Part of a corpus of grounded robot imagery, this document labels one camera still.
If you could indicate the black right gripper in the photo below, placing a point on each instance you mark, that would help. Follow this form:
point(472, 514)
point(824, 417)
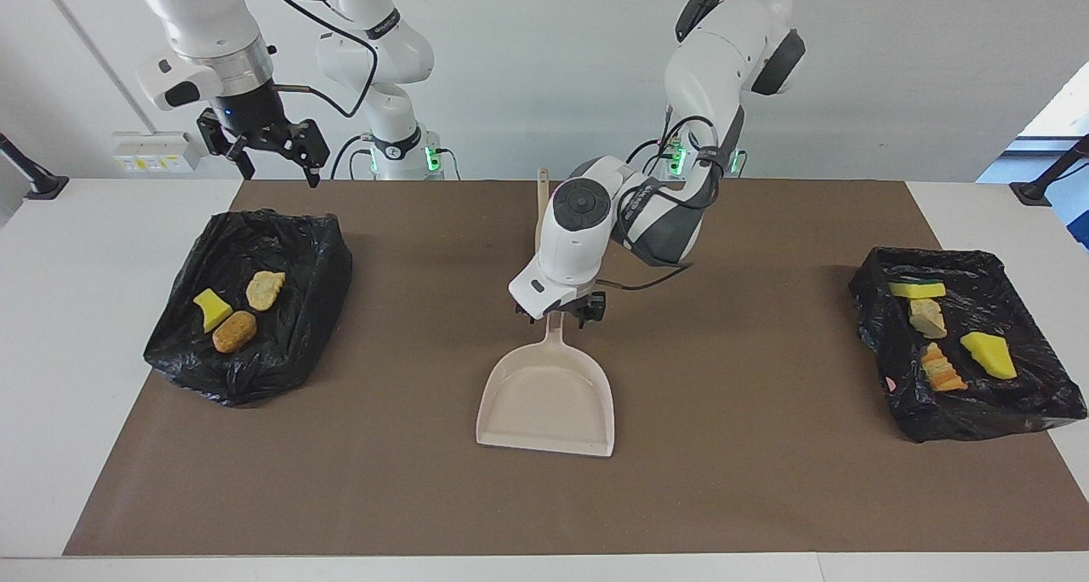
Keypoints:
point(255, 118)

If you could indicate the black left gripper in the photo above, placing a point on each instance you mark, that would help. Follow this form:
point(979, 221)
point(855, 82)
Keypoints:
point(587, 305)

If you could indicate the beige plastic dustpan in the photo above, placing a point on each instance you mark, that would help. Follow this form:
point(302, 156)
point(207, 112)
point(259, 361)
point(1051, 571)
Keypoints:
point(549, 395)

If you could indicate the beige hand brush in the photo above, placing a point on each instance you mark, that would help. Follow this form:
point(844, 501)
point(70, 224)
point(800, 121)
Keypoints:
point(541, 191)

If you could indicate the striped croissant bread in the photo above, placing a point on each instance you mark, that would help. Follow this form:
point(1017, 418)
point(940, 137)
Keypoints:
point(265, 290)

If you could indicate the curved yellow sponge piece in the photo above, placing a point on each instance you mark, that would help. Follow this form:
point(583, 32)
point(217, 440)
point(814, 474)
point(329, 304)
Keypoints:
point(211, 310)

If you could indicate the oval brown bread roll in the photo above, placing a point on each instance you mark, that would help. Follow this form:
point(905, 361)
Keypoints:
point(234, 332)

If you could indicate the yellow sponge block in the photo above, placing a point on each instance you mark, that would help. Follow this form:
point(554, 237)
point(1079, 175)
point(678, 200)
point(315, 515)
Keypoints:
point(917, 290)
point(991, 354)

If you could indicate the pale angular bread chunk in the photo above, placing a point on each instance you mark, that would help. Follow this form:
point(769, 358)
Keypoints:
point(927, 318)

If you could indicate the small striped croissant piece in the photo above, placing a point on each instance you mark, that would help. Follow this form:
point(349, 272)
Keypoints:
point(941, 369)

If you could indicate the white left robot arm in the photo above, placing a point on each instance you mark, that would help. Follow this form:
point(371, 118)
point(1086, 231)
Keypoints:
point(706, 63)

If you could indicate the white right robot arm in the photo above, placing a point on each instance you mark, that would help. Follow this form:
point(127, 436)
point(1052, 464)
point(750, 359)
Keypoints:
point(379, 54)

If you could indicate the black bag-lined bin pink mark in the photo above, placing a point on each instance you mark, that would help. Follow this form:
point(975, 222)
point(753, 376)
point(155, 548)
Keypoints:
point(961, 412)

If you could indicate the brown table mat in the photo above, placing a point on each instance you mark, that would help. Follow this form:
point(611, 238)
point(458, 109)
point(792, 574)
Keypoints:
point(544, 497)

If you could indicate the black clamp stand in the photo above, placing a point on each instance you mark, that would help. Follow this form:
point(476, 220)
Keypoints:
point(1042, 186)
point(34, 180)

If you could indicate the white wall power strip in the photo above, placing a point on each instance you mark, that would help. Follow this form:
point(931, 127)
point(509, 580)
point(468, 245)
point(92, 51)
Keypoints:
point(157, 151)

